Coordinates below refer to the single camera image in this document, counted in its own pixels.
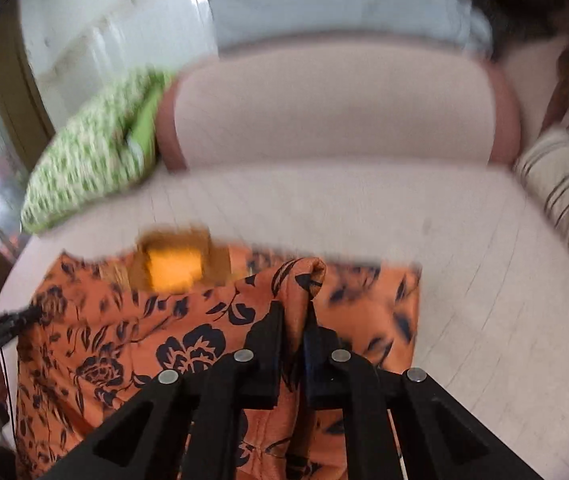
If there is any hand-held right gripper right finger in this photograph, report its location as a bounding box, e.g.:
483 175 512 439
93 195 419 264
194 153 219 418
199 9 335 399
303 305 548 480

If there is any wooden window frame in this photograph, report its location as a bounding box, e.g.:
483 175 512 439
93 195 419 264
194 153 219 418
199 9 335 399
0 10 58 271

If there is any orange paper tag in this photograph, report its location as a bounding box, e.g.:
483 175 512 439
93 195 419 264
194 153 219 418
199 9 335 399
136 229 231 294

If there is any dark shaggy cloth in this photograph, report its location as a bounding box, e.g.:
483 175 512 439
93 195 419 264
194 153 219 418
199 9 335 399
451 0 569 133

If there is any beige striped cushion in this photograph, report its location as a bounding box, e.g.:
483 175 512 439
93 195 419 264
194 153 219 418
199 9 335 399
512 110 569 283

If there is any light blue cloth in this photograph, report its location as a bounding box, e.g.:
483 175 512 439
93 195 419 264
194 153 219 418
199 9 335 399
203 0 496 57

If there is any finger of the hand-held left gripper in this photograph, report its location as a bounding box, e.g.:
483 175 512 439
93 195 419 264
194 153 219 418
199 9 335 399
0 306 44 343

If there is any green patterned pillow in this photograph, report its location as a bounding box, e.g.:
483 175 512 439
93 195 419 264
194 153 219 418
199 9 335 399
20 67 175 235

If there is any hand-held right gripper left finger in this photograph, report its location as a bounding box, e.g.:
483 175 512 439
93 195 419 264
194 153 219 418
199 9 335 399
62 302 296 480

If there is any orange floral garment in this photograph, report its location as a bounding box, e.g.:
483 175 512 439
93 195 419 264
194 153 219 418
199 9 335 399
14 245 423 480

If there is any pink bolster pillow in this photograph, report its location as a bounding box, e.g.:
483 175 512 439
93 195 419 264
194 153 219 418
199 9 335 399
157 35 523 173

